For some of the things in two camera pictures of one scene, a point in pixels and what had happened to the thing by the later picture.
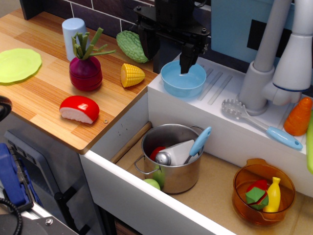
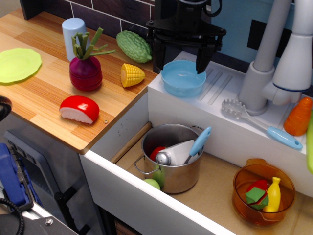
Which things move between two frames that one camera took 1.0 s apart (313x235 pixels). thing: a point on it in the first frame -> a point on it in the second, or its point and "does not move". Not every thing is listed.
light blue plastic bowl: (183, 85) does not move
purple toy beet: (85, 72) does not move
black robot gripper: (175, 19) -> (187, 22)
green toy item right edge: (309, 145) does not move
